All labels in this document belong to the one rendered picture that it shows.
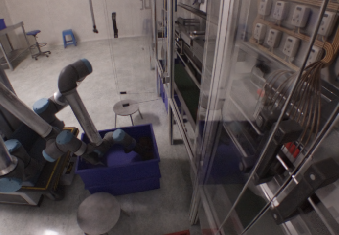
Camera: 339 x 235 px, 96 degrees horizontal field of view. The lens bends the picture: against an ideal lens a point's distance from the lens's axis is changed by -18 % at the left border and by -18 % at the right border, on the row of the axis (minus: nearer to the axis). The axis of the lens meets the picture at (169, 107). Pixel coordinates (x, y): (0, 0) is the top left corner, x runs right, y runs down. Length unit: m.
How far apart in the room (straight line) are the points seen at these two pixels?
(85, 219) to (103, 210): 0.13
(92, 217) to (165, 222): 0.54
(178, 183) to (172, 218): 0.32
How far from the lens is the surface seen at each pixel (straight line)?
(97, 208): 1.40
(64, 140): 1.11
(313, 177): 0.28
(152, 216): 1.57
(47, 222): 1.82
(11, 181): 1.27
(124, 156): 1.62
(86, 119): 1.26
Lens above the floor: 1.47
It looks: 37 degrees down
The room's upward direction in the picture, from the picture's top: straight up
